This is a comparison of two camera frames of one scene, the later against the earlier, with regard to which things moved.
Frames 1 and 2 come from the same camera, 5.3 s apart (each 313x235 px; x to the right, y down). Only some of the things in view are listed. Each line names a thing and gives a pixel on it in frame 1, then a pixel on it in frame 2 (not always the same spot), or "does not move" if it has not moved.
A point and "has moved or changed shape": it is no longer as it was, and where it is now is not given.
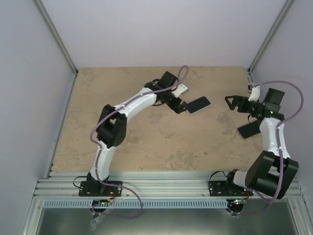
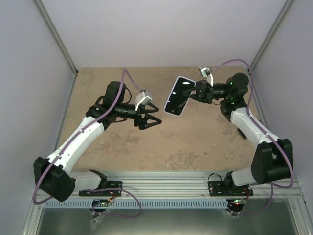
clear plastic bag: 93,222 does not move
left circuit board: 102,202 does not move
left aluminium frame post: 64,48 does not move
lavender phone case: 195,100 → 177,100
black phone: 198,104 has moved or changed shape
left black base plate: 89,188 does not move
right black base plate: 222,188 does not move
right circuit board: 238,202 does not move
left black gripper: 178,109 → 142,123
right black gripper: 237,99 → 204,93
